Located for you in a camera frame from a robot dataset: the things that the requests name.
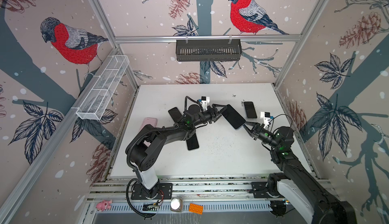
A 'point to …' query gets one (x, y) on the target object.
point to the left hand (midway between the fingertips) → (229, 108)
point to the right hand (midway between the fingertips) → (242, 122)
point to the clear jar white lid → (176, 204)
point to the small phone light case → (250, 110)
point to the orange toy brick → (196, 208)
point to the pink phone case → (149, 120)
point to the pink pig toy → (104, 205)
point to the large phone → (235, 119)
